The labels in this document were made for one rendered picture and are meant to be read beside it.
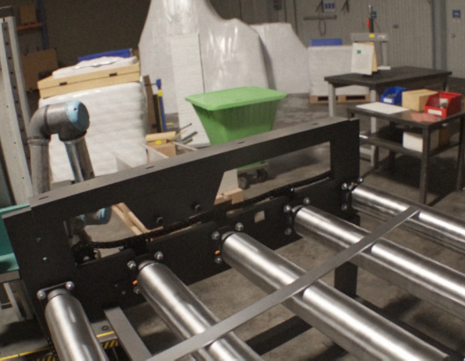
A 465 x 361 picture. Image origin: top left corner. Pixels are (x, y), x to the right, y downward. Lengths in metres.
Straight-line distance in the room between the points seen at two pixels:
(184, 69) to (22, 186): 3.30
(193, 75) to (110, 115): 1.09
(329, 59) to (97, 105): 4.72
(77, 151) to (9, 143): 0.43
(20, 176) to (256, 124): 2.52
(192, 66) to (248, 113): 1.31
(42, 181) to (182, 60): 3.54
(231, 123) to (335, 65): 4.39
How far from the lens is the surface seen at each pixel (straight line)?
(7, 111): 1.94
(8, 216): 1.20
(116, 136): 4.60
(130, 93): 4.52
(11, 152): 1.97
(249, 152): 1.39
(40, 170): 1.64
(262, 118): 3.98
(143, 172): 1.25
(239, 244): 1.32
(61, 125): 1.59
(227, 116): 3.78
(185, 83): 4.98
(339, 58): 7.96
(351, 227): 1.38
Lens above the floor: 1.55
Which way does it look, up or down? 21 degrees down
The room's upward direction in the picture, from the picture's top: 5 degrees counter-clockwise
